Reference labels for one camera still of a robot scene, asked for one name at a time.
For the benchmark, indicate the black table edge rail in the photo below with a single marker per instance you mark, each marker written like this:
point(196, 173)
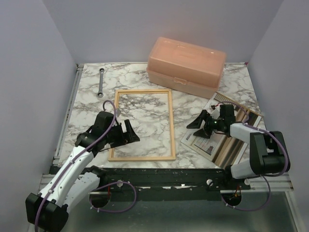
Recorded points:
point(147, 184)

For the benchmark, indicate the silver ratchet wrench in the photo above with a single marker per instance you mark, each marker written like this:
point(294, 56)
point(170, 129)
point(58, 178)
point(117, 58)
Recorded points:
point(100, 88)

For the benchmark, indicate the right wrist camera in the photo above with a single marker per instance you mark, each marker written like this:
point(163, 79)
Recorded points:
point(215, 111)

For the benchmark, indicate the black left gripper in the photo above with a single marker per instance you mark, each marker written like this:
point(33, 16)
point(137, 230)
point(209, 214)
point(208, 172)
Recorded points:
point(129, 137)

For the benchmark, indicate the translucent orange plastic box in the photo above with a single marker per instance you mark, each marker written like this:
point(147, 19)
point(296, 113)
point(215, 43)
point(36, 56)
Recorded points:
point(186, 67)

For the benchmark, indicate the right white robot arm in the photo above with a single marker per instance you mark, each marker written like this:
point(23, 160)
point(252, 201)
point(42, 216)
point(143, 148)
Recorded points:
point(268, 155)

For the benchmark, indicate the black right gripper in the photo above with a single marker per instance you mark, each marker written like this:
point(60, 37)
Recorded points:
point(204, 133)

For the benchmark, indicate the light wooden picture frame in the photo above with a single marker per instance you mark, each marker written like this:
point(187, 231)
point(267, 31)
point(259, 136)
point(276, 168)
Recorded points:
point(150, 113)

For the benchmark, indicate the aluminium side rail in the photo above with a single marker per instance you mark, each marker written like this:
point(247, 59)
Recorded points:
point(64, 128)

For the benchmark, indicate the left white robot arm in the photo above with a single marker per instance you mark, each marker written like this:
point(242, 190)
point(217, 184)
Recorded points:
point(49, 209)

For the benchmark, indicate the photo print with window scene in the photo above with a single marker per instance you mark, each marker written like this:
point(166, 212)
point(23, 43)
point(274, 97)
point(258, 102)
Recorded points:
point(220, 148)

